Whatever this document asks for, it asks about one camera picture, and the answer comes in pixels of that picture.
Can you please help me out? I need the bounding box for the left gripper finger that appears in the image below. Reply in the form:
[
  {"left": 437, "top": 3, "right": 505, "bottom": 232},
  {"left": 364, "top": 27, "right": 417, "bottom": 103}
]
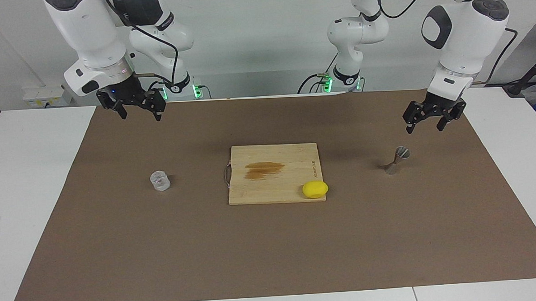
[
  {"left": 436, "top": 101, "right": 468, "bottom": 132},
  {"left": 402, "top": 101, "right": 426, "bottom": 135}
]

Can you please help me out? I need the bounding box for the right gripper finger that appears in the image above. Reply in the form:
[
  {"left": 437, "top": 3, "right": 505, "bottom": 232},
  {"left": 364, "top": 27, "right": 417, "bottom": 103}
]
[
  {"left": 144, "top": 89, "right": 168, "bottom": 122},
  {"left": 96, "top": 94, "right": 128, "bottom": 121}
]

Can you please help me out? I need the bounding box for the steel cocktail jigger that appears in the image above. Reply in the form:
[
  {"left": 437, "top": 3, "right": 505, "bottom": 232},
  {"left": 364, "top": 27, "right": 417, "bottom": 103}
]
[{"left": 383, "top": 146, "right": 411, "bottom": 176}]

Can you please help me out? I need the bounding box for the small clear glass cup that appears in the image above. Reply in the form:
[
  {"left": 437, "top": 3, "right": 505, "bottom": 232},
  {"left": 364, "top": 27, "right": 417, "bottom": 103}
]
[{"left": 150, "top": 170, "right": 171, "bottom": 193}]

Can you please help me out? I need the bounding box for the black stand leg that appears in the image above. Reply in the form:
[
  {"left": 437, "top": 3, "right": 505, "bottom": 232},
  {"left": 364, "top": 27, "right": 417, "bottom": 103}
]
[{"left": 501, "top": 48, "right": 536, "bottom": 98}]

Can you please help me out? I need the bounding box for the yellow lemon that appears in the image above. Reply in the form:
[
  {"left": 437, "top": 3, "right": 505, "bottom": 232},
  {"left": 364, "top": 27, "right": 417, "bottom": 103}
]
[{"left": 302, "top": 180, "right": 330, "bottom": 200}]

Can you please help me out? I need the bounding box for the wooden cutting board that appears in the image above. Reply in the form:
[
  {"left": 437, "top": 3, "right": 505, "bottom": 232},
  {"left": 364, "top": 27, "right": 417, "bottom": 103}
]
[{"left": 223, "top": 142, "right": 327, "bottom": 206}]

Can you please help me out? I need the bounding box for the brown table mat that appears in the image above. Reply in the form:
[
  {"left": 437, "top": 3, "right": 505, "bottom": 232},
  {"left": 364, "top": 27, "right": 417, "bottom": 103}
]
[{"left": 1, "top": 84, "right": 536, "bottom": 301}]

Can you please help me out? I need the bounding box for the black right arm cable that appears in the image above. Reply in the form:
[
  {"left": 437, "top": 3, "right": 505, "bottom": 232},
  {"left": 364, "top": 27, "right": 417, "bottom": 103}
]
[{"left": 103, "top": 0, "right": 180, "bottom": 88}]

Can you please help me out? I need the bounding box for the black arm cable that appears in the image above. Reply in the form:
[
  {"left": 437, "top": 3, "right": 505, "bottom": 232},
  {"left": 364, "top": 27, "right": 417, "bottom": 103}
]
[
  {"left": 103, "top": 0, "right": 180, "bottom": 88},
  {"left": 376, "top": 0, "right": 520, "bottom": 90}
]

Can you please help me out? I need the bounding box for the white wall socket box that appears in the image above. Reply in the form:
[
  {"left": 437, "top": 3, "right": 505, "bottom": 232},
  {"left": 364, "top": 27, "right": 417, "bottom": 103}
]
[{"left": 22, "top": 85, "right": 73, "bottom": 109}]

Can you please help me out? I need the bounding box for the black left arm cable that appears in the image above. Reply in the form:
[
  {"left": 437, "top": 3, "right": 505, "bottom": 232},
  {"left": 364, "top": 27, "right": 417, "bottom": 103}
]
[{"left": 376, "top": 0, "right": 520, "bottom": 90}]

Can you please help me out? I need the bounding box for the black left base cable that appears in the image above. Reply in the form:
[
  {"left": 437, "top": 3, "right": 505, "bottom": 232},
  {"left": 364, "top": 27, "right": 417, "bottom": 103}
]
[{"left": 296, "top": 52, "right": 340, "bottom": 94}]

